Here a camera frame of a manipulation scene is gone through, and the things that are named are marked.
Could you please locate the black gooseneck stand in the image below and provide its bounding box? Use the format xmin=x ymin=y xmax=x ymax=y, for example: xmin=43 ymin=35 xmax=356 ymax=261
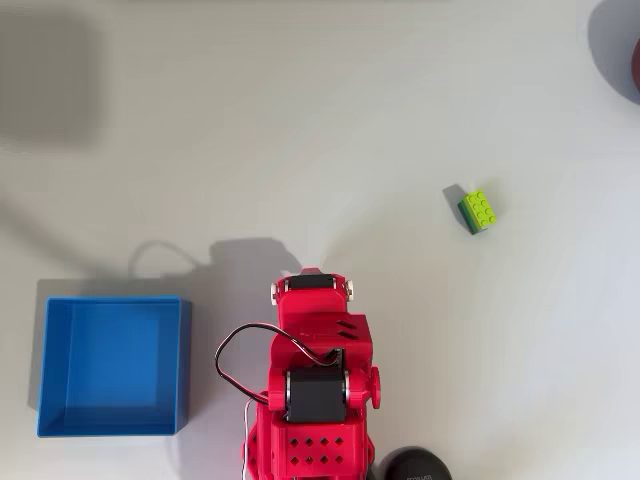
xmin=377 ymin=446 xmax=454 ymax=480

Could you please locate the robot servo wire loop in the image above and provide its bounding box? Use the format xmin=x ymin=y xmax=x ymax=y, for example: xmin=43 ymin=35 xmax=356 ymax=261
xmin=214 ymin=323 xmax=344 ymax=480

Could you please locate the green lego brick stack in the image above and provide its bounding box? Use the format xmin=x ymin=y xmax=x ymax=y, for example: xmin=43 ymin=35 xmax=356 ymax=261
xmin=457 ymin=188 xmax=500 ymax=236

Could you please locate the blue plastic bin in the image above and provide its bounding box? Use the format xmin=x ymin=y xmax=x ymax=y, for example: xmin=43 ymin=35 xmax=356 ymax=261
xmin=35 ymin=295 xmax=194 ymax=439

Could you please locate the dark red round object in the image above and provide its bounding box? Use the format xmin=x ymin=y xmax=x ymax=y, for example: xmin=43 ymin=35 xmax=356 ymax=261
xmin=628 ymin=37 xmax=640 ymax=95

